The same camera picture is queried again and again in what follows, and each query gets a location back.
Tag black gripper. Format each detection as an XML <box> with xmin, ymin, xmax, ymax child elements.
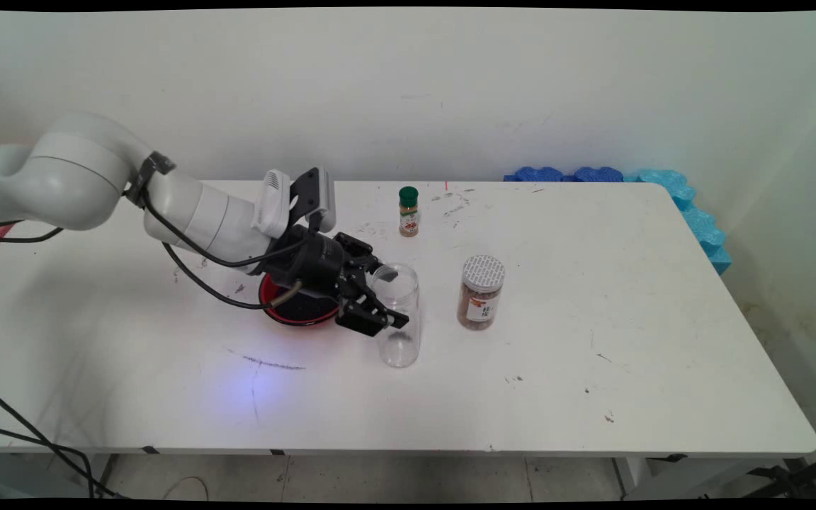
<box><xmin>259</xmin><ymin>225</ymin><xmax>410</xmax><ymax>338</ymax></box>

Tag clear plastic jar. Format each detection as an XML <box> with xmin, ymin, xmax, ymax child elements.
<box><xmin>371</xmin><ymin>263</ymin><xmax>421</xmax><ymax>369</ymax></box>

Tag small spice bottle green cap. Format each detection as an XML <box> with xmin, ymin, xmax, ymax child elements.
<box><xmin>398</xmin><ymin>186</ymin><xmax>420</xmax><ymax>238</ymax></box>

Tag red bowl black rim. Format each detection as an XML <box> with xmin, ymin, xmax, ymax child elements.
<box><xmin>258</xmin><ymin>273</ymin><xmax>341</xmax><ymax>327</ymax></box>

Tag cinnamon jar white printed lid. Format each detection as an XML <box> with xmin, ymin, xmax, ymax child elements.
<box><xmin>457</xmin><ymin>255</ymin><xmax>506</xmax><ymax>331</ymax></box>

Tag white table leg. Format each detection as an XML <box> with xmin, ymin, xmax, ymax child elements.
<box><xmin>613</xmin><ymin>457</ymin><xmax>653</xmax><ymax>498</ymax></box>
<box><xmin>75</xmin><ymin>453</ymin><xmax>120</xmax><ymax>498</ymax></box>

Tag light blue foam mat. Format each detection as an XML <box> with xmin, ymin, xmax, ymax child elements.
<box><xmin>628</xmin><ymin>169</ymin><xmax>733</xmax><ymax>276</ymax></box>

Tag black stand bars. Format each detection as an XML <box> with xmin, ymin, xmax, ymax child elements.
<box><xmin>741</xmin><ymin>450</ymin><xmax>816</xmax><ymax>500</ymax></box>

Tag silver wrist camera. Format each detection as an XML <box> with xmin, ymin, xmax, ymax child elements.
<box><xmin>312</xmin><ymin>167</ymin><xmax>338</xmax><ymax>234</ymax></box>

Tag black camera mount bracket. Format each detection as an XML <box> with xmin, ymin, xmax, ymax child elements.
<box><xmin>289</xmin><ymin>169</ymin><xmax>320</xmax><ymax>229</ymax></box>

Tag black camera cable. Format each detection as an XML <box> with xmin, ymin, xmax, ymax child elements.
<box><xmin>140</xmin><ymin>195</ymin><xmax>324</xmax><ymax>270</ymax></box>

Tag black cable strap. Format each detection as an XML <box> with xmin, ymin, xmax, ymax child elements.
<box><xmin>125</xmin><ymin>151</ymin><xmax>176</xmax><ymax>210</ymax></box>

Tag black floor cables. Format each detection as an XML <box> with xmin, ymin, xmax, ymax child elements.
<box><xmin>0</xmin><ymin>379</ymin><xmax>129</xmax><ymax>500</ymax></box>

